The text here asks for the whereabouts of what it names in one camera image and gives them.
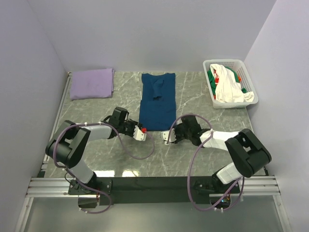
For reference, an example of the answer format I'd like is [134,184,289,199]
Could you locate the folded purple t shirt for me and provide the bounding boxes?
[70,68,114,100]

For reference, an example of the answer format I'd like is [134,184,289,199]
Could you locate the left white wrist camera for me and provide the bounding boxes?
[133,126,147,141]

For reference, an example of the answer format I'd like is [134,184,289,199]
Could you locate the white t shirt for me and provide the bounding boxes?
[210,64,254,103]

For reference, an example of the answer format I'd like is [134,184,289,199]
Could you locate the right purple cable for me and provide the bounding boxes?
[167,114,246,212]

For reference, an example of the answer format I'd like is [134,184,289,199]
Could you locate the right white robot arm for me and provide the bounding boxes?
[166,114,272,193]

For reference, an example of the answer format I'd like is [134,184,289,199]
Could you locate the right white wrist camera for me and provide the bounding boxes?
[160,129,176,145]

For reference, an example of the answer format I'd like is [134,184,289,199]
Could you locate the blue t shirt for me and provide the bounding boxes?
[139,73,176,131]

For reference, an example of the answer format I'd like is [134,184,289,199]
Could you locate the green t shirt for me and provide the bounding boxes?
[207,67,242,98]

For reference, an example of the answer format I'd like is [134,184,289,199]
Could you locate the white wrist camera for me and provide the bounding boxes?
[160,129,176,145]
[133,126,147,141]

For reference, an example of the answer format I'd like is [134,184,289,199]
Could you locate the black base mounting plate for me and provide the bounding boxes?
[67,176,241,207]

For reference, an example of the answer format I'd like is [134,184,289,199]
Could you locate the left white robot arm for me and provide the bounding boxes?
[45,107,146,194]

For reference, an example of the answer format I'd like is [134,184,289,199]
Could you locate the white plastic laundry basket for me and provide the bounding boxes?
[203,59,259,109]

